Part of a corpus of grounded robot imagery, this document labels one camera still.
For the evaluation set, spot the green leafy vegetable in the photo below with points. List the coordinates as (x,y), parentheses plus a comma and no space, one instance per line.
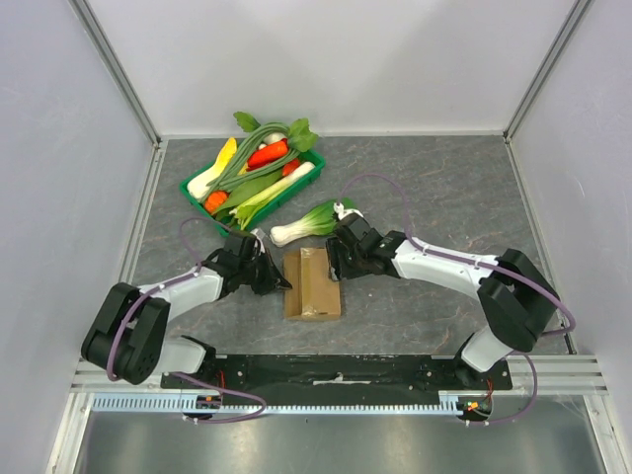
(299,135)

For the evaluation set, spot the green bok choy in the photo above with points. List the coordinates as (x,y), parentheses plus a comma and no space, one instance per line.
(318,221)

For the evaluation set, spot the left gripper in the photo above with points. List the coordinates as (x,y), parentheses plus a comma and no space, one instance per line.
(273,277)

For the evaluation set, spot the green white leek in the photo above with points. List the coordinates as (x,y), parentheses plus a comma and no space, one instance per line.
(244,212)

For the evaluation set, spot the red chili pepper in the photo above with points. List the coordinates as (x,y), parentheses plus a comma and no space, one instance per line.
(268,154)

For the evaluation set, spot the green plastic vegetable tray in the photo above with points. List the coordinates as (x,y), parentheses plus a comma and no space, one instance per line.
(311,156)

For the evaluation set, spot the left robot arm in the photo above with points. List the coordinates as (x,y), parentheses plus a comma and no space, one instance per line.
(128,339)

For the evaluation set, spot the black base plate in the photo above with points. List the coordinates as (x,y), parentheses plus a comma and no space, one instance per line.
(349,379)

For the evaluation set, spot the grey cable duct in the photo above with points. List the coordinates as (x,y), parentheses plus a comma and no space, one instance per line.
(193,404)

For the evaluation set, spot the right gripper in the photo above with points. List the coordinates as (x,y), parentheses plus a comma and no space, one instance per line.
(343,254)

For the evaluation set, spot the small orange pumpkin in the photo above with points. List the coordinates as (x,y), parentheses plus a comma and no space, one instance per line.
(214,201)

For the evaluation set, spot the brown cardboard express box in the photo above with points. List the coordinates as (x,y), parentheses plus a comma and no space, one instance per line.
(314,296)

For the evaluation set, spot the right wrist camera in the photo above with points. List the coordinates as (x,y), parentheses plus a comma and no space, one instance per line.
(340,211)

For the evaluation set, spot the white daikon stalk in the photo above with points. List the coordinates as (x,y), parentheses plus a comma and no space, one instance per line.
(199,185)

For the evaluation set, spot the yellow corn cob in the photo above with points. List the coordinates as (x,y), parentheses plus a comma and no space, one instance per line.
(225,154)

